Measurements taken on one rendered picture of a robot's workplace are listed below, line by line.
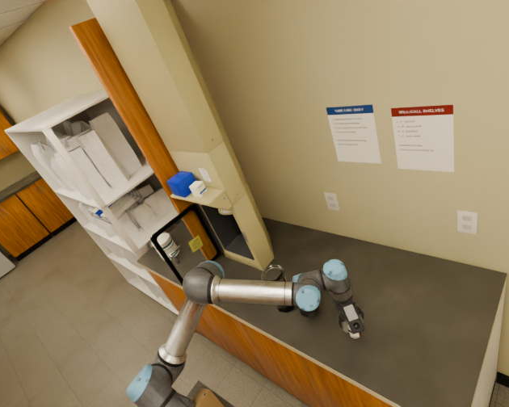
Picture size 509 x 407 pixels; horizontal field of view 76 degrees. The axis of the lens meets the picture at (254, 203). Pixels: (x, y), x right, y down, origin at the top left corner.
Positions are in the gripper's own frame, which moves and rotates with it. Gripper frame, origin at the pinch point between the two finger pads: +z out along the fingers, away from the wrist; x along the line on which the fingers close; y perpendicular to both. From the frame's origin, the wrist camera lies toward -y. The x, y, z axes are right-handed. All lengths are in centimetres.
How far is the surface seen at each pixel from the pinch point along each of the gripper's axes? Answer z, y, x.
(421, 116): -62, 27, -52
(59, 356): 101, 160, 254
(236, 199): -42, 61, 24
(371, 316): 7.1, 6.8, -10.0
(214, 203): -48, 54, 34
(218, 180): -55, 60, 28
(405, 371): 7.0, -18.1, -9.7
